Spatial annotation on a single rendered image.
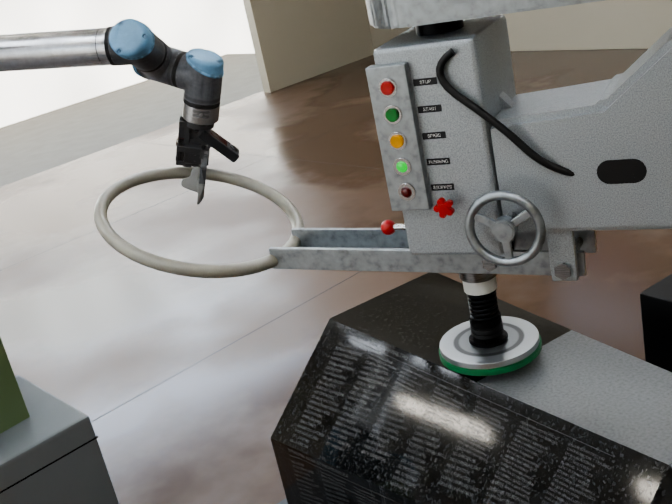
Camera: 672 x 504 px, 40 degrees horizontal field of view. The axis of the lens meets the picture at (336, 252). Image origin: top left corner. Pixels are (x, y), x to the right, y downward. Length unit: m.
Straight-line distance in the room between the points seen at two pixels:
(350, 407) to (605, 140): 0.92
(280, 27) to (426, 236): 8.42
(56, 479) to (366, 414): 0.72
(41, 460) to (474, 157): 1.16
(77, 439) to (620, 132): 1.35
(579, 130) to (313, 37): 8.86
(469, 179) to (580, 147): 0.21
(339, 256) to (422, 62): 0.49
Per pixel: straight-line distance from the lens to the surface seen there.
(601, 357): 2.01
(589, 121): 1.66
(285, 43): 10.19
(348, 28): 10.79
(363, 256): 1.94
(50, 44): 2.27
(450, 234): 1.79
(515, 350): 1.95
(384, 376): 2.15
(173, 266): 1.98
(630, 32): 8.93
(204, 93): 2.25
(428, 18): 1.68
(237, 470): 3.42
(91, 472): 2.26
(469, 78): 1.68
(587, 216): 1.72
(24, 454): 2.17
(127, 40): 2.17
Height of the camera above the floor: 1.83
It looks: 21 degrees down
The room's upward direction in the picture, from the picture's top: 12 degrees counter-clockwise
